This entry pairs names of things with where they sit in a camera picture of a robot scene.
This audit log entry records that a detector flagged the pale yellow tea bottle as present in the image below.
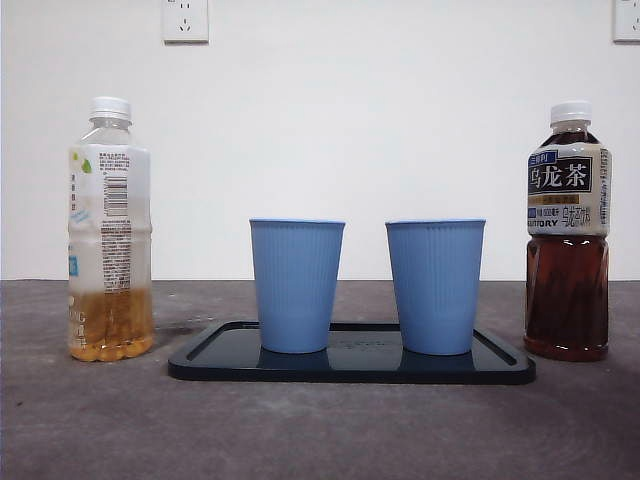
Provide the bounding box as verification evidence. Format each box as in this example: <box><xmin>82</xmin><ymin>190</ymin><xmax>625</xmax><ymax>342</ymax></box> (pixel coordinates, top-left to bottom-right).
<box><xmin>66</xmin><ymin>96</ymin><xmax>156</xmax><ymax>364</ymax></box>

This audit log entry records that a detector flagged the dark oolong tea bottle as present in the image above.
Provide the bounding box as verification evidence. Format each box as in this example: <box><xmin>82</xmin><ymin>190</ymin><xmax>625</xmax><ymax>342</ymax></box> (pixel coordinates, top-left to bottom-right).
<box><xmin>522</xmin><ymin>100</ymin><xmax>614</xmax><ymax>363</ymax></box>

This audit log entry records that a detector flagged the blue ribbed cup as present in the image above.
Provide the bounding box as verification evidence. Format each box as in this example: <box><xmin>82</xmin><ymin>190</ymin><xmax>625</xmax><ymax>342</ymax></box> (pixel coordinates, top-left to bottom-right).
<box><xmin>384</xmin><ymin>216</ymin><xmax>487</xmax><ymax>357</ymax></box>
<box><xmin>248</xmin><ymin>217</ymin><xmax>347</xmax><ymax>355</ymax></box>

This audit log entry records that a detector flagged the dark blue rectangular tray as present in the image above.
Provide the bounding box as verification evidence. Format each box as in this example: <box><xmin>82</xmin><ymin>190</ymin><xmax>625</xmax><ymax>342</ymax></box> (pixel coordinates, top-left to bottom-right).
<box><xmin>166</xmin><ymin>320</ymin><xmax>537</xmax><ymax>386</ymax></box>

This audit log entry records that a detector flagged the white wall socket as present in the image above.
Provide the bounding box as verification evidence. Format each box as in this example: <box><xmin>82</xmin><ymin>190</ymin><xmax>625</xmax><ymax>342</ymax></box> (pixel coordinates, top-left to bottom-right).
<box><xmin>160</xmin><ymin>0</ymin><xmax>210</xmax><ymax>44</ymax></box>
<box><xmin>612</xmin><ymin>0</ymin><xmax>640</xmax><ymax>43</ymax></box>

